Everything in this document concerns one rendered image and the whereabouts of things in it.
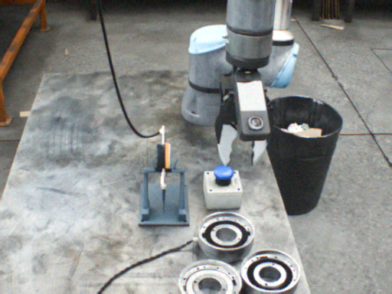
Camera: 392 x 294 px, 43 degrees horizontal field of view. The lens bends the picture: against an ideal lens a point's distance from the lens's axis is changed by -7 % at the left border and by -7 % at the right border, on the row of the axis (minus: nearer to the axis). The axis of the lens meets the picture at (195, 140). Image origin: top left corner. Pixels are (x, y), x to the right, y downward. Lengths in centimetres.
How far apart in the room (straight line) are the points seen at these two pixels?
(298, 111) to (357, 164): 53
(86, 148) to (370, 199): 158
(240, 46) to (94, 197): 48
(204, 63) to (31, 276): 65
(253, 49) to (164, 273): 42
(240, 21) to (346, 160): 199
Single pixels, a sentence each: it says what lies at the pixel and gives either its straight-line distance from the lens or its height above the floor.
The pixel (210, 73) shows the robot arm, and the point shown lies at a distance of 129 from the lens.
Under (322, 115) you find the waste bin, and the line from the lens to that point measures 233.
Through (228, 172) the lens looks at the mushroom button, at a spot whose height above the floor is 87.
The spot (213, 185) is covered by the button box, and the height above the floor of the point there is 84.
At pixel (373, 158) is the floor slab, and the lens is 281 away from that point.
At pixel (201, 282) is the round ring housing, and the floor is 82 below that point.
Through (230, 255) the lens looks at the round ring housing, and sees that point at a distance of 96.
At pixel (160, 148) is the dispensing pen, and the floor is 93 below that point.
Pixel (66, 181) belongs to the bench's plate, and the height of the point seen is 80.
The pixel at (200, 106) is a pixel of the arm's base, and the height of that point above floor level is 85.
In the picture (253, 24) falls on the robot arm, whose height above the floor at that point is 123.
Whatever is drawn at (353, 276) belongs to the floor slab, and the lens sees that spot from 213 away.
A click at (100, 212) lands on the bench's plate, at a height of 80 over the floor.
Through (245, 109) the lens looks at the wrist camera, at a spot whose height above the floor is 110.
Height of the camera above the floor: 151
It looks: 34 degrees down
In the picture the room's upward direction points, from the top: 2 degrees clockwise
